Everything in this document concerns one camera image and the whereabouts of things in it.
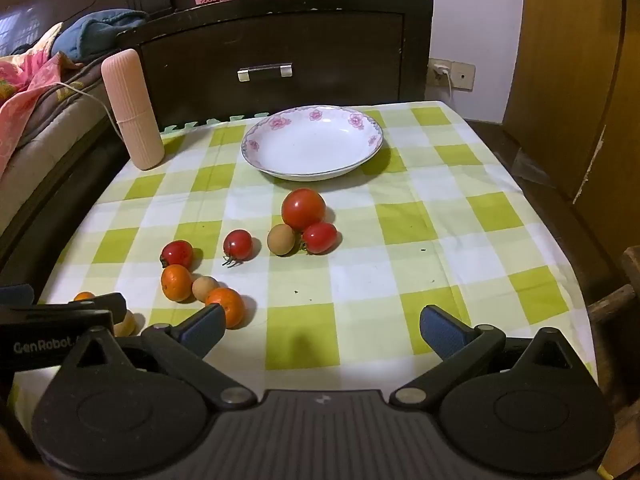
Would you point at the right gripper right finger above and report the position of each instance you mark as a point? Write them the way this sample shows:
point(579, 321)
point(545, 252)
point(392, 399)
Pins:
point(465, 352)

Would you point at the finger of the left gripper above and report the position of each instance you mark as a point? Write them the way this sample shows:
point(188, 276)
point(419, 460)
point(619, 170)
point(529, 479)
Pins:
point(17, 295)
point(113, 302)

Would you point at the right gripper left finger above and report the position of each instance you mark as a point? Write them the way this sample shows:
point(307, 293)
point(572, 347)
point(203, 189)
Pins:
point(179, 351)

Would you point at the pale longan fruit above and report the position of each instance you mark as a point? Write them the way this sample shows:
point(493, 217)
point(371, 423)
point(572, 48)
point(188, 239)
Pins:
point(127, 327)

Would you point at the tan longan fruit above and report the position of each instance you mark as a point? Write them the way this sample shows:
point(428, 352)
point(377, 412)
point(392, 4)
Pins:
point(202, 286)

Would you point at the small orange tangerine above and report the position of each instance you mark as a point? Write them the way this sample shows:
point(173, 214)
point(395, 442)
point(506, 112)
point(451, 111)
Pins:
point(176, 282)

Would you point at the stemmed red cherry tomato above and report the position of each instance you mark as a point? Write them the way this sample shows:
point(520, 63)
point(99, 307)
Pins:
point(237, 247)

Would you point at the brown longan fruit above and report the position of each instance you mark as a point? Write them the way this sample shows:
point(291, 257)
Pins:
point(281, 240)

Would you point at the small red cherry tomato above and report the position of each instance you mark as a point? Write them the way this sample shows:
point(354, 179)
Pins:
point(319, 238)

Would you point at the large red tomato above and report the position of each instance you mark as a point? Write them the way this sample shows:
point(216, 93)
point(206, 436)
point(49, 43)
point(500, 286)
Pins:
point(302, 208)

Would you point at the green white checkered tablecloth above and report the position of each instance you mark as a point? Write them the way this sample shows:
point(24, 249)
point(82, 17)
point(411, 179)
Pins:
point(433, 218)

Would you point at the grey mattress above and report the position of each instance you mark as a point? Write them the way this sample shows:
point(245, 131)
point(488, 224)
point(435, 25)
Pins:
point(61, 117)

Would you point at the green foam mat edge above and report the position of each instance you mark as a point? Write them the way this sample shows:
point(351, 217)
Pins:
point(211, 122)

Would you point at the pink floral blanket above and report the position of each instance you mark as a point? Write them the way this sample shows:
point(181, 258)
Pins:
point(24, 78)

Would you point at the pink ribbed cylindrical case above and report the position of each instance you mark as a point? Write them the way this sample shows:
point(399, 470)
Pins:
point(126, 90)

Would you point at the white floral porcelain plate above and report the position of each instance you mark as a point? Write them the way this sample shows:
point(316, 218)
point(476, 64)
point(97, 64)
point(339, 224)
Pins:
point(311, 143)

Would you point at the blue folded cloth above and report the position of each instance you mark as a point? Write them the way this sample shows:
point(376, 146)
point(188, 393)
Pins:
point(95, 33)

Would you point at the dark wooden cabinet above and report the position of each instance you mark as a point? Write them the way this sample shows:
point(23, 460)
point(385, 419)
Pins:
point(344, 52)

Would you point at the brown wooden wardrobe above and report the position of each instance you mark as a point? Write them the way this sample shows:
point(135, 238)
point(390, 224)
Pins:
point(574, 108)

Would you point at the beige wall socket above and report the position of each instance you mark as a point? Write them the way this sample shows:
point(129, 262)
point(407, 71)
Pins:
point(450, 74)

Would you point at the silver drawer handle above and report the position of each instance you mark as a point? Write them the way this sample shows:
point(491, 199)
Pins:
point(264, 72)

